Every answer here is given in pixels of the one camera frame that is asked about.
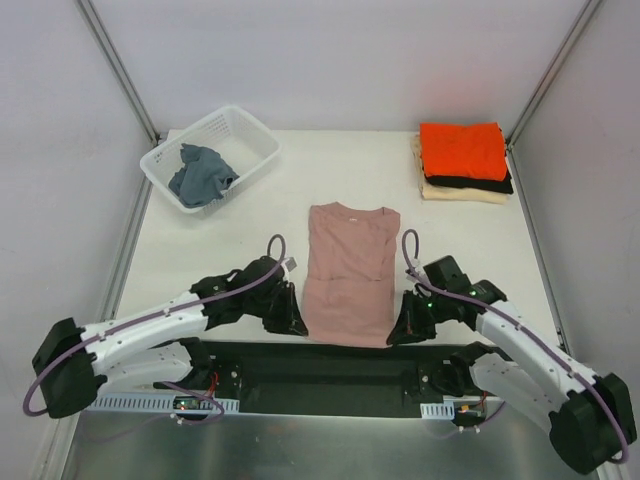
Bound pink t shirt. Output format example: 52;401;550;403
302;202;401;348

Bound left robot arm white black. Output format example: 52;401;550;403
23;256;308;419

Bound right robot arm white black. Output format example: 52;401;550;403
387;256;638;474

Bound beige folded t shirt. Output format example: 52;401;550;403
409;135;509;205

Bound blue grey t shirt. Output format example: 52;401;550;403
169;143;239;209

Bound black folded t shirt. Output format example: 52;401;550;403
424;171;514;196

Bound white plastic laundry basket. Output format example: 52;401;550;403
140;106;282;217

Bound orange folded t shirt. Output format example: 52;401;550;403
419;123;507;181

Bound aluminium rail profile front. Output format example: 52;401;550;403
62;349;609;401

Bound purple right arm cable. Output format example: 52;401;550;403
402;229;632;464

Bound right white cable duct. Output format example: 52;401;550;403
419;397;488;421

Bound white cable duct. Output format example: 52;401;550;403
86;393;240;415
419;397;488;421

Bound left white cable duct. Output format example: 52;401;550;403
86;393;240;415

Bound right aluminium frame post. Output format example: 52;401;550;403
507;0;605;150

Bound aluminium frame post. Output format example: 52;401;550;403
507;0;605;150
75;0;160;146

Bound left aluminium frame post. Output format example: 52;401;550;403
75;0;160;146

